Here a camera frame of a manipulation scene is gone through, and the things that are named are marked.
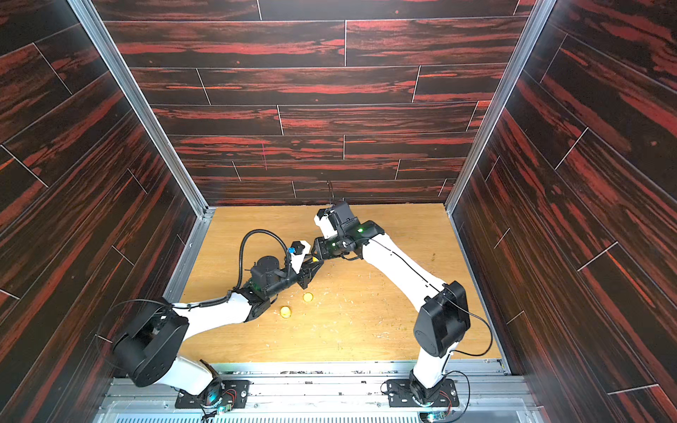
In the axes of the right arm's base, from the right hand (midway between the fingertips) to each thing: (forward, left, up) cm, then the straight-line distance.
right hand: (321, 248), depth 83 cm
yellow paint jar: (-14, +12, -17) cm, 25 cm away
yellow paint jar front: (-6, +1, +2) cm, 6 cm away
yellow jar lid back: (-8, +6, -20) cm, 22 cm away
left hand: (-3, 0, -2) cm, 4 cm away
